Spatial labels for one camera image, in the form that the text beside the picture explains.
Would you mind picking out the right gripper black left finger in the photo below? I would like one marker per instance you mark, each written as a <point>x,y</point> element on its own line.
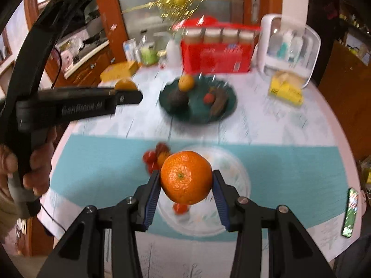
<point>80,252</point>

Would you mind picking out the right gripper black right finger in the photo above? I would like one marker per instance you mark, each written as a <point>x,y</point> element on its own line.
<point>292,251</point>

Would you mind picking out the small red tomato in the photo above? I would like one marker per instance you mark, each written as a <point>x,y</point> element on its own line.
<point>149,157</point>
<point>151,167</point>

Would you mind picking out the orange tangerine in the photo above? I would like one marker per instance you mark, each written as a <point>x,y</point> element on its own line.
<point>186,177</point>
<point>126,85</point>

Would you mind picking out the large yellow orange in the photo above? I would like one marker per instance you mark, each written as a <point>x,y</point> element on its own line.
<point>186,83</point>

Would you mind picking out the red lychee fruit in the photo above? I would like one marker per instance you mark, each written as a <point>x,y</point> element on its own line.
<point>209,99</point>

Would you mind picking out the person's left hand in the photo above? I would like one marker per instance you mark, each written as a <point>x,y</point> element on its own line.
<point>40,163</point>

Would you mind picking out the smartphone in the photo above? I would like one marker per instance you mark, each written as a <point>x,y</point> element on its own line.
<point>350,213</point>

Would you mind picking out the yellow cardboard box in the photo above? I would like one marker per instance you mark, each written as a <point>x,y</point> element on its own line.
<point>118,71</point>

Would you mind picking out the white blue carton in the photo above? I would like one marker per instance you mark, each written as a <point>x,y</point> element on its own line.
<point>129,48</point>

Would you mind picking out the green liquid bottle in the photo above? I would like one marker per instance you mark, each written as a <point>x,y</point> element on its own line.
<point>147,50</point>

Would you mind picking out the dark red wrinkled fruit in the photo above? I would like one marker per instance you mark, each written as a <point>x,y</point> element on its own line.
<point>161,147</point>

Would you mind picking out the patterned white teal tablecloth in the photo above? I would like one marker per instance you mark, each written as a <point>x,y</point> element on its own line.
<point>269,151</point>

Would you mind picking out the dark avocado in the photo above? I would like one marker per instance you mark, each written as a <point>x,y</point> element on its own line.
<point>178,101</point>

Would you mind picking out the white plastic bottle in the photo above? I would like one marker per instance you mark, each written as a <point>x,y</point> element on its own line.
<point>174,56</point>

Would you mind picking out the dark green fruit plate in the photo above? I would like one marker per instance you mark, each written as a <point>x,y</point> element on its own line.
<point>198,112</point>

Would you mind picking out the yellow tissue pack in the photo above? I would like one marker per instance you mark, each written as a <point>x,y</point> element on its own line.
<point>287,86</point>

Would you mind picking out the brown oblong fruit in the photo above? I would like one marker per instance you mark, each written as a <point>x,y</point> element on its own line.
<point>220,102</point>

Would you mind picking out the gold door ornament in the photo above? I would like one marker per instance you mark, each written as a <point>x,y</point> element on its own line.
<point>173,10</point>

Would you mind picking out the red gift box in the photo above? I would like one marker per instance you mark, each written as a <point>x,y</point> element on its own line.
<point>212,46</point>

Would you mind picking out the white cosmetics storage box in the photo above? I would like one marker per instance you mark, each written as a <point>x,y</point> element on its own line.
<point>287,45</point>

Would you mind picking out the wooden cabinet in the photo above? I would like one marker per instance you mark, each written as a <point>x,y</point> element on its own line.
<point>342,78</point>

